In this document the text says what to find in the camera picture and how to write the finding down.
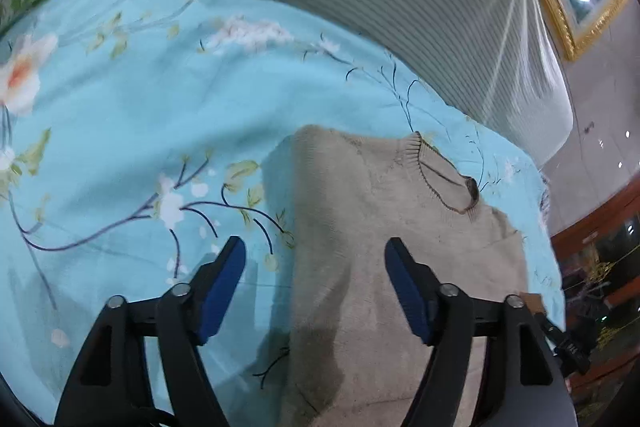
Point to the light blue floral bed sheet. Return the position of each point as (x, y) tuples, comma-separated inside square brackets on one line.
[(150, 107)]

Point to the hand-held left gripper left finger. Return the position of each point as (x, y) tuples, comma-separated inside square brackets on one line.
[(225, 287)]

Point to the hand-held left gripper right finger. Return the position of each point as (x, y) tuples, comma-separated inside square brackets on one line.
[(407, 287)]

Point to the brown wooden cabinet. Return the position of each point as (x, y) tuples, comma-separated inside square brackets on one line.
[(600, 212)]

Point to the beige knit sweater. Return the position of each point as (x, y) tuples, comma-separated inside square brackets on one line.
[(350, 232)]

